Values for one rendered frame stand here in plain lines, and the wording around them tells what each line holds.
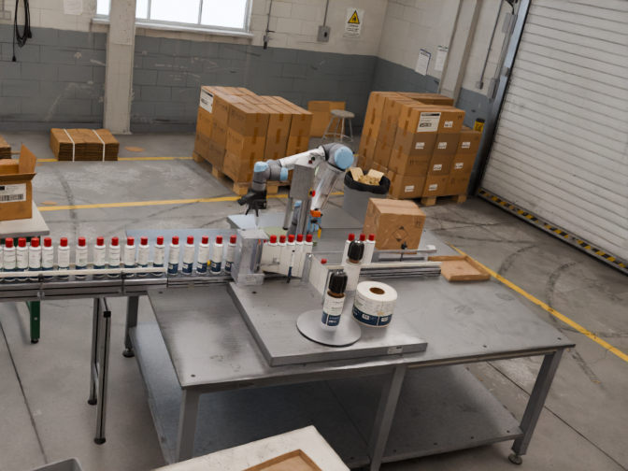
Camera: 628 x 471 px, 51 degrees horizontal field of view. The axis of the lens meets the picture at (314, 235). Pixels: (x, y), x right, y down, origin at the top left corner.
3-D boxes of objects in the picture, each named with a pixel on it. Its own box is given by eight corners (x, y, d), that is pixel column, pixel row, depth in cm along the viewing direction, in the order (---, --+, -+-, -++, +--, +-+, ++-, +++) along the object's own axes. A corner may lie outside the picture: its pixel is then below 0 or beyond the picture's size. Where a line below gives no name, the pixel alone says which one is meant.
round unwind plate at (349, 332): (311, 349, 295) (311, 347, 294) (287, 313, 320) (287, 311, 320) (371, 344, 308) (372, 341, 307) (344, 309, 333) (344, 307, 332)
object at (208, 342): (181, 390, 265) (181, 386, 264) (124, 233, 388) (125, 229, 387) (574, 347, 352) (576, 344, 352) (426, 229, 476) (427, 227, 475)
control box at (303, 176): (289, 197, 350) (294, 163, 343) (296, 188, 366) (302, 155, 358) (307, 202, 349) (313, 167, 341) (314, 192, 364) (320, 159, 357)
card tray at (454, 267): (449, 281, 397) (450, 275, 395) (426, 262, 418) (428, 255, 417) (489, 279, 410) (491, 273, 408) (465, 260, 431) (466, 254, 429)
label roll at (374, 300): (395, 327, 325) (402, 302, 320) (357, 326, 320) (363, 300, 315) (384, 306, 343) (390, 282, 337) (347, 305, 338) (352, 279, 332)
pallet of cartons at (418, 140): (392, 211, 740) (416, 110, 696) (348, 184, 802) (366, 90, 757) (466, 204, 809) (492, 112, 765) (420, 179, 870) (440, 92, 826)
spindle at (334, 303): (324, 332, 308) (335, 278, 297) (317, 321, 315) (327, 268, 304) (341, 331, 312) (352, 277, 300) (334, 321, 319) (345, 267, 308)
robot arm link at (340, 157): (309, 227, 406) (350, 148, 394) (316, 236, 392) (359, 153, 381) (292, 221, 401) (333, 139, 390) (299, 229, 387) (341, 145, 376)
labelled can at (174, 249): (167, 276, 334) (171, 239, 326) (165, 271, 339) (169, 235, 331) (178, 276, 336) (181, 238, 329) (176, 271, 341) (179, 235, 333)
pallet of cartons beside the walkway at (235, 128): (303, 192, 747) (316, 115, 713) (237, 197, 700) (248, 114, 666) (251, 157, 835) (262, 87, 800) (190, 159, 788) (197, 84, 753)
